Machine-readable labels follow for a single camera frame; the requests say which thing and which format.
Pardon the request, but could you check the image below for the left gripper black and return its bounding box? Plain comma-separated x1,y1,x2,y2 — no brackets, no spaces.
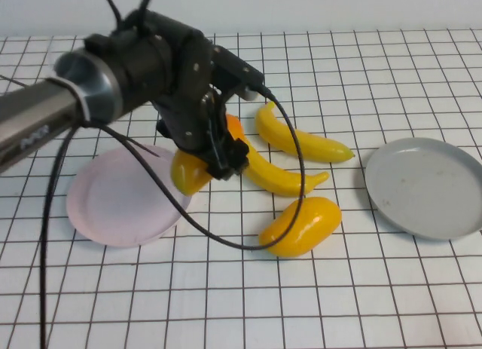
152,23,250,182

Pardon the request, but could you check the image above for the orange mango green tip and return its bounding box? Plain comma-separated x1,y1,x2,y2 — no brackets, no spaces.
171,114,246,196

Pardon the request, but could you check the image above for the yellow banana blunt stem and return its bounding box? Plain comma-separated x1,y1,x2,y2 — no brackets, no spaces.
240,136,330,198

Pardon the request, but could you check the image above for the yellow banana green pointed tip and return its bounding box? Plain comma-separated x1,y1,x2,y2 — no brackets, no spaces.
255,101,355,164

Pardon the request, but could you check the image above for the orange yellow mango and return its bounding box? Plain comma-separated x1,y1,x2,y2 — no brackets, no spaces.
258,197,343,258

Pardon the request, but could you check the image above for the pink round plate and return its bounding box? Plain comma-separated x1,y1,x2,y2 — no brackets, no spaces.
66,145,193,249

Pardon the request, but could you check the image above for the grey round plate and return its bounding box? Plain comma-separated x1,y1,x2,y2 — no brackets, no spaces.
365,136,482,241

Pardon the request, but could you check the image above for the white black grid tablecloth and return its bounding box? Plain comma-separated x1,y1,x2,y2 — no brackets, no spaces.
0,27,482,349

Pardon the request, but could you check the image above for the white zip tie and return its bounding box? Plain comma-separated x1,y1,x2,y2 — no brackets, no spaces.
49,75,92,126

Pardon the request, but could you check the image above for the long black camera cable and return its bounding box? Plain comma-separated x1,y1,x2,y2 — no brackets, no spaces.
39,87,306,349

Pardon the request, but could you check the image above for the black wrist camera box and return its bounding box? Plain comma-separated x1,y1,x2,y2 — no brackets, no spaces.
212,45,265,101

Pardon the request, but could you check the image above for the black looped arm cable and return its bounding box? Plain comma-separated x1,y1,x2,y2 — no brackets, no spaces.
104,0,156,33

